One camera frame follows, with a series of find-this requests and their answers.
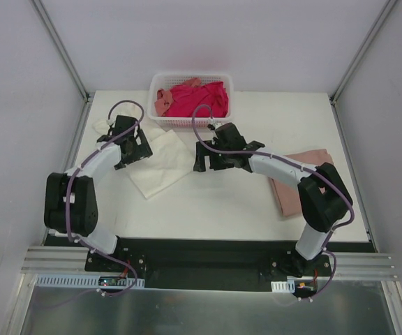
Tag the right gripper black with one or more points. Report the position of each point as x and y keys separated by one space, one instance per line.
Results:
x=211 y=159

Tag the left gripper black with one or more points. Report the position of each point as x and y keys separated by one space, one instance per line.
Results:
x=141 y=149

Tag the cream white t shirt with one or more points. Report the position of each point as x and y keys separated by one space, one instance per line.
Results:
x=170 y=162

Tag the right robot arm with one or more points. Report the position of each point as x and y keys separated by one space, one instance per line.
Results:
x=323 y=197

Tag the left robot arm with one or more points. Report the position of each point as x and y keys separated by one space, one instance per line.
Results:
x=71 y=206

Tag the salmon t shirt in basket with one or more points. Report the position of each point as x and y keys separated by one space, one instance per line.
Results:
x=165 y=97

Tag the red t shirt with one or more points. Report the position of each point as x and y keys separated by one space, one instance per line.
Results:
x=212 y=94

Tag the white plastic laundry basket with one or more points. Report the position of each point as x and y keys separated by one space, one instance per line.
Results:
x=202 y=114

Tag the folded pink t shirt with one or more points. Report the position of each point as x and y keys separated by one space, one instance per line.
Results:
x=287 y=197

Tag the left aluminium frame post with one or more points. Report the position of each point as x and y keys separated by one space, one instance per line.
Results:
x=43 y=15

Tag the aluminium frame post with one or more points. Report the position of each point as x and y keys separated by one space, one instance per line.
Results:
x=43 y=15
x=362 y=50

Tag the aluminium rail front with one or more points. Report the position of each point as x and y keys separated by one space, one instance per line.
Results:
x=71 y=260

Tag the right white cable duct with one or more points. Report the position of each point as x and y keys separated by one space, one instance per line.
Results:
x=283 y=286

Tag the white cable duct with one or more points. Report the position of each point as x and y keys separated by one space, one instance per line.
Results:
x=283 y=286
x=88 y=281

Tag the left white cable duct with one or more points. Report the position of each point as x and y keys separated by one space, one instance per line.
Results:
x=88 y=281

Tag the right aluminium frame post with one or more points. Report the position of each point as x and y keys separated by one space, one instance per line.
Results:
x=362 y=50

